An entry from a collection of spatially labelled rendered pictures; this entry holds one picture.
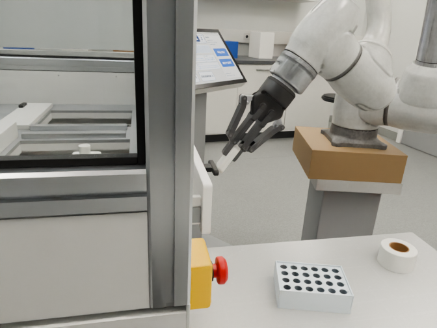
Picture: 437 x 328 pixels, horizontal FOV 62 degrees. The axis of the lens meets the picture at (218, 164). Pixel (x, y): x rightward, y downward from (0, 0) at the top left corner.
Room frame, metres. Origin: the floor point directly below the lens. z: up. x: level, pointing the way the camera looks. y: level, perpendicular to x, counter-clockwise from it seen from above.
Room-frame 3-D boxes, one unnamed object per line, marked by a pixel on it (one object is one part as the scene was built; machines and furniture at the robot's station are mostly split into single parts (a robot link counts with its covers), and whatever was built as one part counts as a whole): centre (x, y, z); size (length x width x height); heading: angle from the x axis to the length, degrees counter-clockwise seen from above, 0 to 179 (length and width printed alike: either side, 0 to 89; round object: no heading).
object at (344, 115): (1.22, -0.47, 1.02); 0.18 x 0.16 x 0.22; 53
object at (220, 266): (0.44, -0.01, 0.88); 0.04 x 0.03 x 0.04; 13
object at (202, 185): (0.76, 0.05, 0.87); 0.29 x 0.02 x 0.11; 13
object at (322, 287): (0.53, -0.18, 0.78); 0.12 x 0.08 x 0.04; 87
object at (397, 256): (0.64, -0.38, 0.78); 0.07 x 0.07 x 0.04
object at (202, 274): (0.43, 0.03, 0.88); 0.07 x 0.05 x 0.07; 13
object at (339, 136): (1.25, -0.46, 0.89); 0.22 x 0.18 x 0.06; 0
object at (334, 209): (1.23, -0.46, 0.38); 0.30 x 0.30 x 0.76; 0
